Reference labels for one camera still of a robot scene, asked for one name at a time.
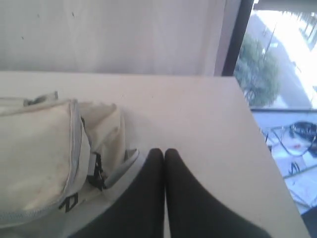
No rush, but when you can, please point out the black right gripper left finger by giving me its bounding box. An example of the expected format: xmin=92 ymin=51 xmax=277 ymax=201
xmin=72 ymin=148 xmax=165 ymax=238

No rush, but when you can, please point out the black plastic strap clip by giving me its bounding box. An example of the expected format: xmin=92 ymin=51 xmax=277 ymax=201
xmin=87 ymin=153 xmax=106 ymax=191

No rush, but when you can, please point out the black cable coil outside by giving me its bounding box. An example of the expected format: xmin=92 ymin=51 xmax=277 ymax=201
xmin=288 ymin=120 xmax=317 ymax=159

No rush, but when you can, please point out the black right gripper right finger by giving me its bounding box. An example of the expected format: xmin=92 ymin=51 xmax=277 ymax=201
xmin=164 ymin=148 xmax=270 ymax=238

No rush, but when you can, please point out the dark window frame post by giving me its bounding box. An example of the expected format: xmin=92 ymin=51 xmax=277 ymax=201
xmin=222 ymin=0 xmax=254 ymax=76

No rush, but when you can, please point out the white fabric backpack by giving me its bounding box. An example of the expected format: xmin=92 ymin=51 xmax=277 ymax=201
xmin=0 ymin=92 xmax=146 ymax=238

